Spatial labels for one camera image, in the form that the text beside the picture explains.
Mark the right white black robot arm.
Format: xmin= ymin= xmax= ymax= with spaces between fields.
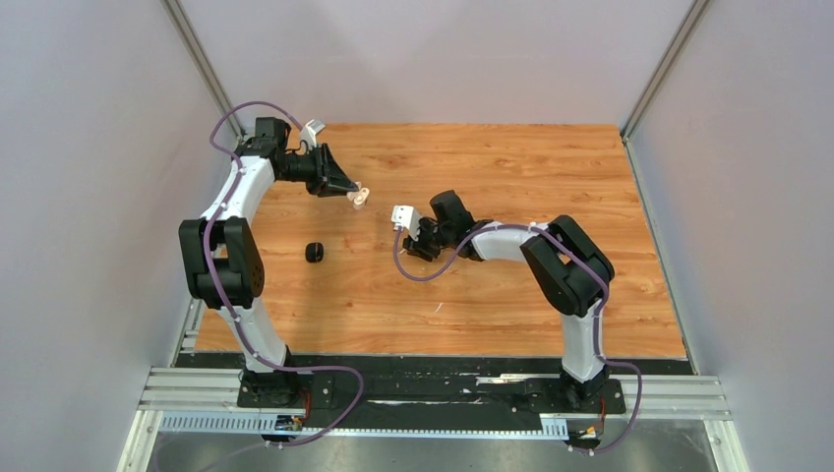
xmin=390 ymin=190 xmax=615 ymax=411

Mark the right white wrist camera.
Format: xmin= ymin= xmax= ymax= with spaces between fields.
xmin=390 ymin=205 xmax=422 ymax=237

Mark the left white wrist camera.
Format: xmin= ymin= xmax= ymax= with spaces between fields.
xmin=299 ymin=119 xmax=326 ymax=151

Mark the cream earbud charging case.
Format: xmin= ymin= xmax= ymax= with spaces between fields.
xmin=346 ymin=187 xmax=370 ymax=210

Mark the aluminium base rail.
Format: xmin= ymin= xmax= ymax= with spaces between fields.
xmin=119 ymin=368 xmax=747 ymax=471

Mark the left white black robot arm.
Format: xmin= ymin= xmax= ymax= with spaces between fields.
xmin=178 ymin=117 xmax=370 ymax=407

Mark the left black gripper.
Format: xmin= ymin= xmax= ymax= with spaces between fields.
xmin=276 ymin=144 xmax=357 ymax=198

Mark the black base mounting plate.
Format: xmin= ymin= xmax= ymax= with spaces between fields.
xmin=174 ymin=352 xmax=694 ymax=432

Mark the black earbud charging case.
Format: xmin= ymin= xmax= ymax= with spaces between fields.
xmin=305 ymin=242 xmax=325 ymax=264

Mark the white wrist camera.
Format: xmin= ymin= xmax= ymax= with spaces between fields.
xmin=299 ymin=119 xmax=326 ymax=151
xmin=390 ymin=205 xmax=422 ymax=237

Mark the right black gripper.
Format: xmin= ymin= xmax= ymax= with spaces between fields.
xmin=403 ymin=216 xmax=454 ymax=262

